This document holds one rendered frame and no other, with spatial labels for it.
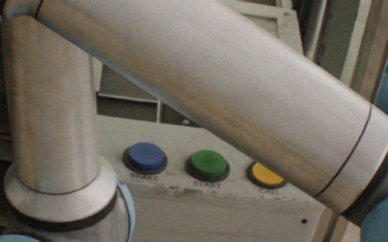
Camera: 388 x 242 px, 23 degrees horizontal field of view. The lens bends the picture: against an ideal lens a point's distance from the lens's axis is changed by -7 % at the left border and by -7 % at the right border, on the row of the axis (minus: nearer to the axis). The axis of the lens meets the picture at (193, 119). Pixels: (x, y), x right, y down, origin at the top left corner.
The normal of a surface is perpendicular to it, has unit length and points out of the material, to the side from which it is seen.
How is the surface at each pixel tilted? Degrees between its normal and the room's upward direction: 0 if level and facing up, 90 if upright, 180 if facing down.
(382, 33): 90
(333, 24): 90
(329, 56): 90
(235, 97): 67
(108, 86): 0
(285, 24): 0
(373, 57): 90
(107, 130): 0
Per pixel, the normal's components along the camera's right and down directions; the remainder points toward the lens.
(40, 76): 0.00, 0.58
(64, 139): 0.40, 0.54
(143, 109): 0.15, -0.77
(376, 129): 0.35, -0.48
